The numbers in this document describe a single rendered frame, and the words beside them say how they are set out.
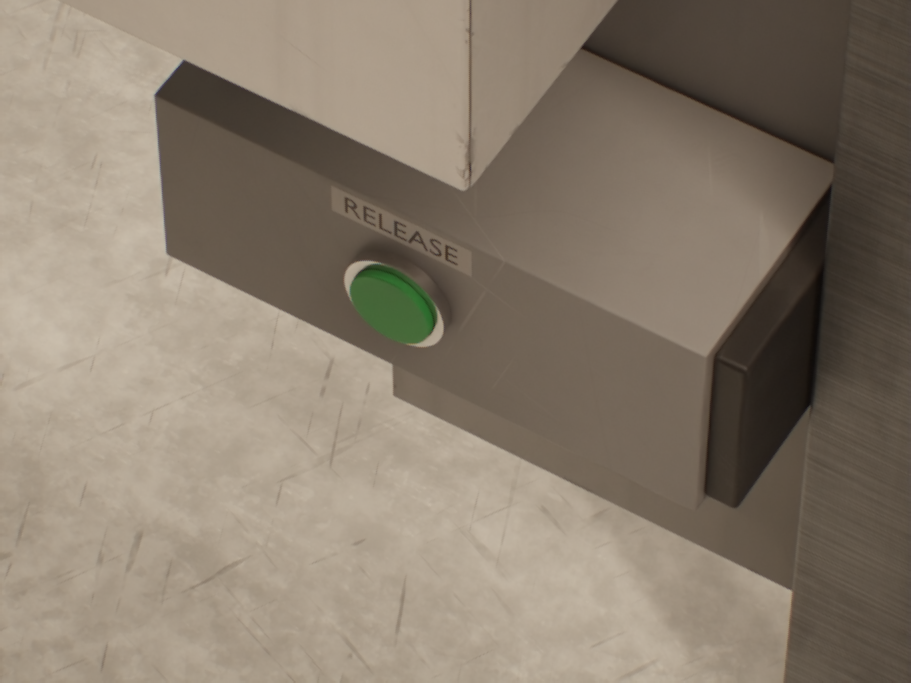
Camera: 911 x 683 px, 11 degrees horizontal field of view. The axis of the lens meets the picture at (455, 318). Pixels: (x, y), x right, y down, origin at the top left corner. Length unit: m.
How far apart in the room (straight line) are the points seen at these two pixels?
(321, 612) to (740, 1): 1.39
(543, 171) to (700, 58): 0.06
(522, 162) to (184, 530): 1.39
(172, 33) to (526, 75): 0.10
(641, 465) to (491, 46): 0.27
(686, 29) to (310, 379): 1.45
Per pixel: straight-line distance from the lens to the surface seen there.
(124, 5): 1.31
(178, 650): 2.79
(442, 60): 1.24
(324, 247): 1.50
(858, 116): 1.39
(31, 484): 2.87
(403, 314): 1.48
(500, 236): 1.45
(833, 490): 1.53
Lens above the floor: 2.32
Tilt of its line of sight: 52 degrees down
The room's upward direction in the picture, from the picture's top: straight up
